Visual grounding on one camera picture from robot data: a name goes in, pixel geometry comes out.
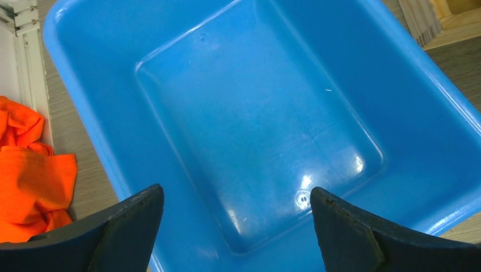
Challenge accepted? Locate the wooden rack base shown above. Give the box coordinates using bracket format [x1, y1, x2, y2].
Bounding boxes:
[399, 0, 480, 50]

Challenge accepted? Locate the orange cloth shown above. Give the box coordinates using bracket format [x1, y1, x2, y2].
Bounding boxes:
[1, 96, 78, 243]

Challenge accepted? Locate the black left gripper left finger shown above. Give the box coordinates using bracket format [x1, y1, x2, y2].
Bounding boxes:
[1, 184, 164, 271]

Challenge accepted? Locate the blue plastic bin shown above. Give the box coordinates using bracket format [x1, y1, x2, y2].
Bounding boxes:
[43, 1, 480, 271]

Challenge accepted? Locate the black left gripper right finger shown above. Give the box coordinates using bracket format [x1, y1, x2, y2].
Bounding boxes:
[310, 187, 480, 271]

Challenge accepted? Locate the aluminium frame rail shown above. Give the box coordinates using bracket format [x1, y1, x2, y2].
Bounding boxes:
[1, 1, 53, 146]

